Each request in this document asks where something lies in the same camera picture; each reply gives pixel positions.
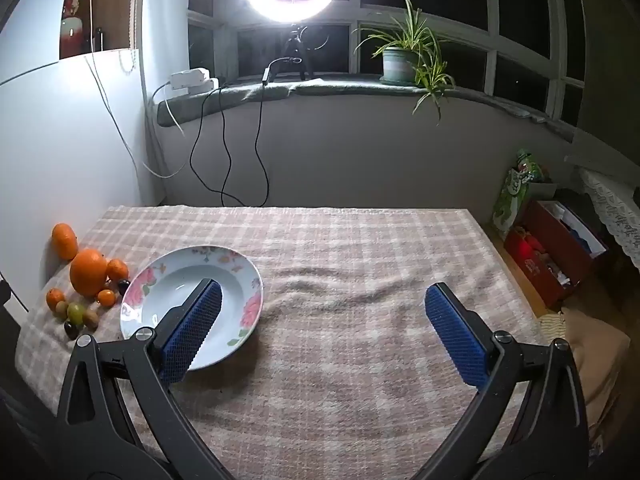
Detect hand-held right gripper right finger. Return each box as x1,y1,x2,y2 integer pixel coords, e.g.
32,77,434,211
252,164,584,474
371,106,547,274
420,282,596,480

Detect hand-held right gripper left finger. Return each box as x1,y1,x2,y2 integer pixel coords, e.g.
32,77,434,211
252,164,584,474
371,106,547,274
50,278,236,480

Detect floral white plate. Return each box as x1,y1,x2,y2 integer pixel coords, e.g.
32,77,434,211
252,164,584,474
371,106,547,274
120,245,264,372

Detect large orange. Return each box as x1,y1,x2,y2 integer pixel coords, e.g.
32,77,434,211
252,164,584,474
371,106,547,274
69,248,110,298

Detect red cardboard box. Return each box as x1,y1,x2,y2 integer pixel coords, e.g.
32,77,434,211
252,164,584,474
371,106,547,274
502,200,608,311

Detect tan cushion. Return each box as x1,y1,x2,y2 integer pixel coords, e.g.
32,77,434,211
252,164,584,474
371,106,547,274
540,305,633,456

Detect green snack bag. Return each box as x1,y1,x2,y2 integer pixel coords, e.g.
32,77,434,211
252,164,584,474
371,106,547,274
492,149,551,233

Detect mandarin orange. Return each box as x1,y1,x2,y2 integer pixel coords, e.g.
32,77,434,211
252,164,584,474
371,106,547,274
51,223,79,261

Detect white lace cloth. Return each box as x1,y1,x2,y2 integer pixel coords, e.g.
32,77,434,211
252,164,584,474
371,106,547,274
577,167,640,271

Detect white cabinet panel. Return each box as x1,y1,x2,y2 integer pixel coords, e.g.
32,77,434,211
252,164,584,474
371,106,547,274
0,47,161,311

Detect white power strip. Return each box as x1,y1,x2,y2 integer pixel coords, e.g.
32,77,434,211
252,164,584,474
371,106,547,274
170,67,221,93

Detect potted spider plant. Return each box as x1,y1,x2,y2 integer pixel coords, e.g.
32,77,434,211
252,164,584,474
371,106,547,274
352,0,456,126

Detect black tripod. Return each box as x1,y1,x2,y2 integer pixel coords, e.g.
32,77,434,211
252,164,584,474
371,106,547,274
280,22,321,81

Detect red figurine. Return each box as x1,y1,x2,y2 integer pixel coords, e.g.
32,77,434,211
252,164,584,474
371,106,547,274
60,0,91,58

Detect black cable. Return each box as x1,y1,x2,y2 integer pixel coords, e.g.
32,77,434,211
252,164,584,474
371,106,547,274
217,87,236,196
190,85,248,207
255,55,306,207

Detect white power strip cable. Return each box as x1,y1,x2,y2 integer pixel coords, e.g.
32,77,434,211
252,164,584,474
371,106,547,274
150,80,186,136

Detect long white cable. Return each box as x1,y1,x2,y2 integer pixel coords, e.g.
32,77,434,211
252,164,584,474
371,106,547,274
82,0,181,179

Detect white window frame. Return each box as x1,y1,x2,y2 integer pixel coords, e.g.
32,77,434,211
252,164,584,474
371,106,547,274
187,0,601,131

